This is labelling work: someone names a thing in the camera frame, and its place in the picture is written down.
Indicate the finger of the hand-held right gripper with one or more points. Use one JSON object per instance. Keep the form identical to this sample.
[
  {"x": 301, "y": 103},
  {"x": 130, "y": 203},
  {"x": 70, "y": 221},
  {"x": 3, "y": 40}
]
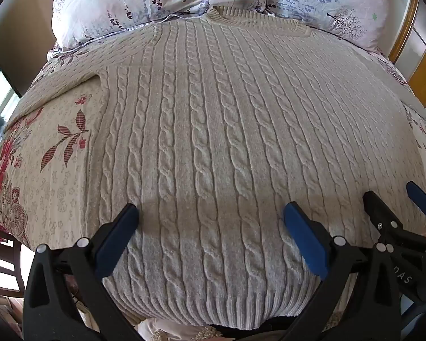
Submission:
[
  {"x": 381, "y": 209},
  {"x": 419, "y": 197}
]

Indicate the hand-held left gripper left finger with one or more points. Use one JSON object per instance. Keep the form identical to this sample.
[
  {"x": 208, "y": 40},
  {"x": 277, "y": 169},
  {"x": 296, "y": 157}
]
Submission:
[{"x": 119, "y": 232}]

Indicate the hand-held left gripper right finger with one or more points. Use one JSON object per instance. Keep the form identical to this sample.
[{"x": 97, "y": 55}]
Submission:
[{"x": 305, "y": 236}]

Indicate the floral bed sheet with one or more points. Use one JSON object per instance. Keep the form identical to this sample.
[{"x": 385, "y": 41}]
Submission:
[{"x": 56, "y": 199}]

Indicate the cream lace cloth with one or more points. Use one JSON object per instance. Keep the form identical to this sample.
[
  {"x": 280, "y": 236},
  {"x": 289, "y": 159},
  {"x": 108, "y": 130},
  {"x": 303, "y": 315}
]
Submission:
[{"x": 174, "y": 332}]

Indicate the wooden chair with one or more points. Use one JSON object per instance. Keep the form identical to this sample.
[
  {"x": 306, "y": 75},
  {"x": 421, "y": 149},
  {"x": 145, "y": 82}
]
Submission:
[{"x": 7, "y": 255}]

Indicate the tree print pillow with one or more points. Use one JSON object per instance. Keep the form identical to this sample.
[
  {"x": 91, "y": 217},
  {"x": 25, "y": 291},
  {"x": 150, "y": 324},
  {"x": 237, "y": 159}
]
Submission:
[{"x": 340, "y": 0}]

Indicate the purple sprig print pillow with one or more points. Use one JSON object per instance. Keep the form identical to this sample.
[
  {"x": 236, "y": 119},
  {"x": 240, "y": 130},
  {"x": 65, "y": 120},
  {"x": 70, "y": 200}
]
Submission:
[{"x": 127, "y": 0}]

